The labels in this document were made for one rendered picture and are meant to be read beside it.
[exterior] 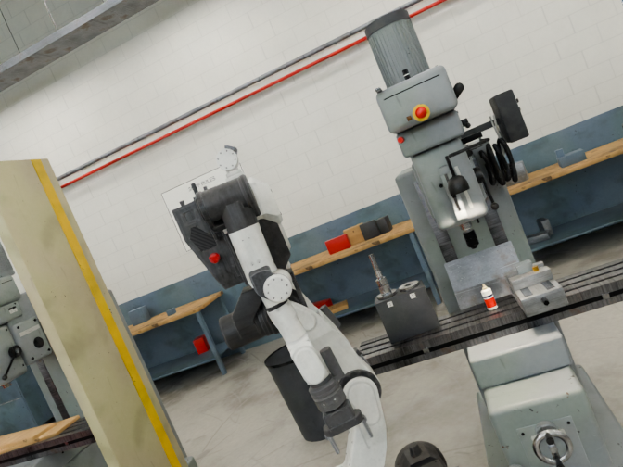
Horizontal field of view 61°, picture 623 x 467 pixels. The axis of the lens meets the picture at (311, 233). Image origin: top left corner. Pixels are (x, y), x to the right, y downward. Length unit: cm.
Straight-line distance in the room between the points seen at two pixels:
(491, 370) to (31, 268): 191
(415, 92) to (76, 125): 640
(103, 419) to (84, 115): 572
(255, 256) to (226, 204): 16
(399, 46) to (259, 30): 457
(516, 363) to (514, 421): 22
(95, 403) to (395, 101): 178
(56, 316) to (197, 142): 476
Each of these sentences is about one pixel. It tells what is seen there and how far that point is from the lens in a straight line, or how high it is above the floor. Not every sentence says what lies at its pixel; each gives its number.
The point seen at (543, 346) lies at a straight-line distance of 210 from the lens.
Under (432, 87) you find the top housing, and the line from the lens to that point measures 196.
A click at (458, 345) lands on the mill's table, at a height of 87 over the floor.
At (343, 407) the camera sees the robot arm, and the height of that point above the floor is 106.
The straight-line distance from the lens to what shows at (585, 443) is 208.
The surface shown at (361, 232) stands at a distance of 602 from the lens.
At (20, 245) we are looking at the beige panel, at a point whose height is 192.
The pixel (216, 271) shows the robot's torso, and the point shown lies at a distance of 162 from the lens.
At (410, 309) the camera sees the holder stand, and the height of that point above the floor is 104.
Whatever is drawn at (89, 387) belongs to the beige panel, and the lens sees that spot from 258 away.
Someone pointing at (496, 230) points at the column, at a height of 116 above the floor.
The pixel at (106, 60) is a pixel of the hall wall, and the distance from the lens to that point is 768.
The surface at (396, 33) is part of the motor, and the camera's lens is 237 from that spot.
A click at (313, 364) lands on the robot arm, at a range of 149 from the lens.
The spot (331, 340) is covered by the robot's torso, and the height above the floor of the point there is 120.
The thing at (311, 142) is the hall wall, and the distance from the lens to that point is 653.
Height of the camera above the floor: 166
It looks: 5 degrees down
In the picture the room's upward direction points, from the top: 23 degrees counter-clockwise
